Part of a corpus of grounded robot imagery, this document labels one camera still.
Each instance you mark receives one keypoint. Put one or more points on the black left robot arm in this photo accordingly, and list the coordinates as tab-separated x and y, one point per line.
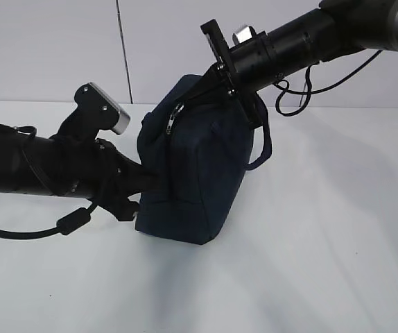
15	176

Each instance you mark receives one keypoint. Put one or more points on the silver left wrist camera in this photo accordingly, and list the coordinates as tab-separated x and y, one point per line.
95	111

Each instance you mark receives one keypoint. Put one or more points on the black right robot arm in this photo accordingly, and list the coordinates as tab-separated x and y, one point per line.
334	29

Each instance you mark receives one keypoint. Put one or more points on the dark blue lunch bag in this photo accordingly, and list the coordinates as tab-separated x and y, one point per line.
200	154

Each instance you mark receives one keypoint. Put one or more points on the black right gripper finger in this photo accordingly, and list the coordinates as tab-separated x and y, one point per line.
211	88

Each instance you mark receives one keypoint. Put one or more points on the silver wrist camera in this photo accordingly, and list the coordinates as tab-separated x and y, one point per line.
95	111
243	34

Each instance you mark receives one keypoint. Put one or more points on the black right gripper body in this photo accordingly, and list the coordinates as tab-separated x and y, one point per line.
250	66

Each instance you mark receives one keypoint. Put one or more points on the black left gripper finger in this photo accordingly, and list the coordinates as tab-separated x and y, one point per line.
142	180

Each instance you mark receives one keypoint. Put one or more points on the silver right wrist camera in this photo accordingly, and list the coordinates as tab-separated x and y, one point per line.
243	34

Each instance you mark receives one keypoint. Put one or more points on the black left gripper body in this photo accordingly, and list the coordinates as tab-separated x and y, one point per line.
91	169

